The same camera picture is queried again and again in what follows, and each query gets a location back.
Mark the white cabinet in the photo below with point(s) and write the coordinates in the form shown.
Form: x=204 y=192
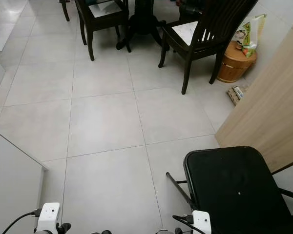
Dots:
x=14 y=195

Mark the black folding chair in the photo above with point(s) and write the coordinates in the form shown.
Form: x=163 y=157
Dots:
x=234 y=190

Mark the cardboard egg carton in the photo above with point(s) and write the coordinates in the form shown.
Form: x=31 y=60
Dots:
x=237 y=94

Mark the dark wooden dining chair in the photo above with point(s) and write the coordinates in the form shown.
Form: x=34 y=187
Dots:
x=102 y=9
x=65 y=9
x=185 y=31

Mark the orange wooden bucket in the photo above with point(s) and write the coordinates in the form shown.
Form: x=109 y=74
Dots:
x=234 y=66

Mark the yellow green plastic bag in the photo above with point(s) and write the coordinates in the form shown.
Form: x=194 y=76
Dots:
x=251 y=34

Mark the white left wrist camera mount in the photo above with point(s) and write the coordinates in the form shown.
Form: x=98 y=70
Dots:
x=49 y=217

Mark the dark table pedestal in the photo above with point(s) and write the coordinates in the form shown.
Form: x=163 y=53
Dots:
x=141 y=19

